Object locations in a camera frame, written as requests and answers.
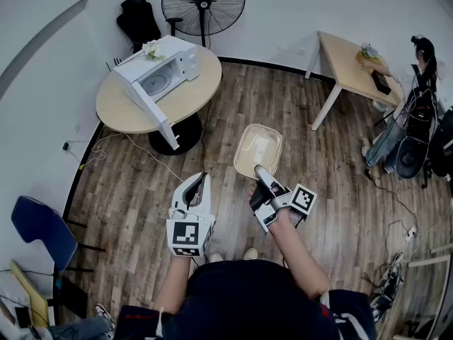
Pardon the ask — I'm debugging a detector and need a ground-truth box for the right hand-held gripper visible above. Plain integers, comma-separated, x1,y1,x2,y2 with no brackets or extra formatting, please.
248,164,319,235

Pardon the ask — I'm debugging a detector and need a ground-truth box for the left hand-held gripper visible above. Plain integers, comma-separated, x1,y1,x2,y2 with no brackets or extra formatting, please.
166,171,217,258

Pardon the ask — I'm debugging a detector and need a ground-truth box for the beige plastic tray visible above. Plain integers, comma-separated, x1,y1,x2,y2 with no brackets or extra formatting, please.
233,123,284,181

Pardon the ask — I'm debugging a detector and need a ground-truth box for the white microwave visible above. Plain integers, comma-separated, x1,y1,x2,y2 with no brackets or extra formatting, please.
112,35,201,152

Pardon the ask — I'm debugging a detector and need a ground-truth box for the person's left forearm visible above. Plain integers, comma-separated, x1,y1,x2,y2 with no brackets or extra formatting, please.
154,254,195,315

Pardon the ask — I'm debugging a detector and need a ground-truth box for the person's right forearm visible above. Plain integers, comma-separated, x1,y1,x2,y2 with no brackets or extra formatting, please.
268,209,333,300

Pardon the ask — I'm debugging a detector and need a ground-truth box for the round wooden table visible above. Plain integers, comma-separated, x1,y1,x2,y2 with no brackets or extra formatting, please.
95,45,223,156

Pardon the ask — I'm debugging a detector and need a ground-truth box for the person's dark shirt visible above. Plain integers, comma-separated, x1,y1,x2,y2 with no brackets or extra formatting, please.
113,259,378,340

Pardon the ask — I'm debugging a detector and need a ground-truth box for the rectangular wooden table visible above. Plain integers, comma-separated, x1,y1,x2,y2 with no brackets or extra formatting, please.
305,30,405,132

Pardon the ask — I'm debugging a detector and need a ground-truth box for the black swivel chair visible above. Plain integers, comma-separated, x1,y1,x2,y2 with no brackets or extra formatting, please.
394,135,433,181

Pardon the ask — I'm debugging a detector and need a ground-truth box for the black rectangular box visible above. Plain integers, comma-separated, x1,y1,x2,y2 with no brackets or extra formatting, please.
370,71,393,96

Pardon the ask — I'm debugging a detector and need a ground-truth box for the white artificial flower bunch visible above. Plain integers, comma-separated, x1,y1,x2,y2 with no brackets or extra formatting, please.
141,40,167,62

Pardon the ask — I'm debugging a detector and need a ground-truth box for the blue chair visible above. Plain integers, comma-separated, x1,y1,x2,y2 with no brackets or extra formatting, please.
10,195,107,327

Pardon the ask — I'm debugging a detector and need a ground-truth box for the pale flower bunch in basket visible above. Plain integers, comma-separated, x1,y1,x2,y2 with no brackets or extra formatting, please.
355,42,385,67

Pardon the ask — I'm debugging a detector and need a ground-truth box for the black tangled equipment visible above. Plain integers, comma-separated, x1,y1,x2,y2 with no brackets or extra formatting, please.
367,252,406,324

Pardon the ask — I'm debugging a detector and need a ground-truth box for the black backpack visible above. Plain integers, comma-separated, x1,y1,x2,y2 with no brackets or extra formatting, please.
403,86,440,145

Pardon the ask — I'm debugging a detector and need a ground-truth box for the light wooden slat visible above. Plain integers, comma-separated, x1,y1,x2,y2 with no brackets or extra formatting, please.
406,254,453,269

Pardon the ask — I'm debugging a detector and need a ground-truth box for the black standing fan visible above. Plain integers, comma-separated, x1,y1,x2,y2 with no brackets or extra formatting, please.
161,0,246,49

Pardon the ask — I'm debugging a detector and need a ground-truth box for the black office chair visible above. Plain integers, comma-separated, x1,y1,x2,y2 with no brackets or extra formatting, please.
116,0,162,54

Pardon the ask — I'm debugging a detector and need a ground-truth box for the white floor cable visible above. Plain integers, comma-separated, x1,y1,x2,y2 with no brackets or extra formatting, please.
79,131,185,184

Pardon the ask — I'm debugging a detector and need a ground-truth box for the yellow wooden frame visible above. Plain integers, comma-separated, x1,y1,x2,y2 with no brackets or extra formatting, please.
9,260,50,329

